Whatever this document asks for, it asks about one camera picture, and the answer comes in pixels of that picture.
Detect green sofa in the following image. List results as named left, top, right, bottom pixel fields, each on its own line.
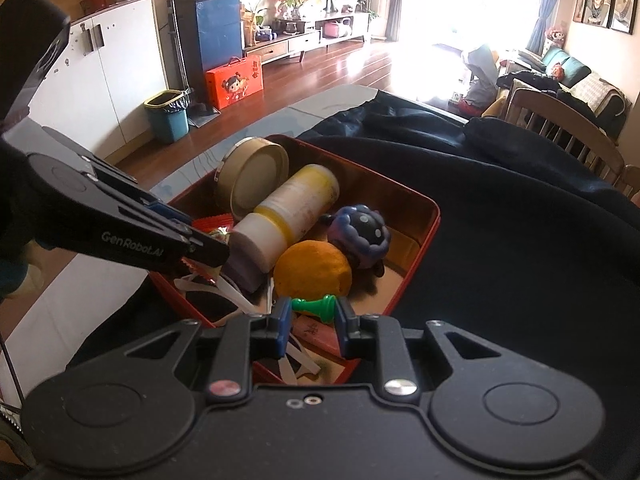
left=500, top=46, right=628, bottom=140

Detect purple monster toy figure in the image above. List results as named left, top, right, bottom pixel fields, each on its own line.
left=320, top=204, right=392, bottom=278

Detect white cabinet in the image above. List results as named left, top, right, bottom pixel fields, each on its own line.
left=29, top=0, right=167, bottom=162

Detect blue front dark cabinet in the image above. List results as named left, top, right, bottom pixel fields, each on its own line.
left=168, top=0, right=243, bottom=105

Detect round silver tin lid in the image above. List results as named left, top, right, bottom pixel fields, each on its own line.
left=214, top=138, right=288, bottom=220

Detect framed wall pictures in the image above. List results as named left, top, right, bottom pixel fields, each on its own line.
left=573, top=0, right=639, bottom=35

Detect orange fruit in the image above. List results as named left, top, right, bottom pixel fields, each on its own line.
left=272, top=240, right=352, bottom=300

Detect red metal tin box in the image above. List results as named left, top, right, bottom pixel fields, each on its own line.
left=151, top=136, right=440, bottom=385

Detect green chess pawn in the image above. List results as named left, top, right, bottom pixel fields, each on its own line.
left=291, top=295, right=337, bottom=324

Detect purple faceted block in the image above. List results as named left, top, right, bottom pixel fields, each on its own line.
left=221, top=252, right=268, bottom=294

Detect wooden slatted chair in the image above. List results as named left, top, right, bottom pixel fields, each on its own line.
left=506, top=88, right=625, bottom=184

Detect person in grey clothes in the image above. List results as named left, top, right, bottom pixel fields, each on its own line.
left=461, top=44, right=499, bottom=113

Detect red beige candy wrapper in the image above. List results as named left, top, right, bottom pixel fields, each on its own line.
left=181, top=214, right=234, bottom=284

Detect dark navy table cloth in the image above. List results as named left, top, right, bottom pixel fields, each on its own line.
left=67, top=89, right=640, bottom=461

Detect teal trash bin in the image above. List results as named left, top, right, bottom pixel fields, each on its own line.
left=143, top=89, right=190, bottom=144

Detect white frame sunglasses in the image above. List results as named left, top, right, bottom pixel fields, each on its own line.
left=173, top=274, right=322, bottom=386

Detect yellow white plastic bottle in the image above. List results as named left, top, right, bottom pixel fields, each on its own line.
left=229, top=164, right=340, bottom=273

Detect orange cartoon gift box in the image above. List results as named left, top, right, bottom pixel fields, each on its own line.
left=205, top=55, right=264, bottom=110

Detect white low tv console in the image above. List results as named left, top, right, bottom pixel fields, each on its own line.
left=244, top=11, right=370, bottom=64

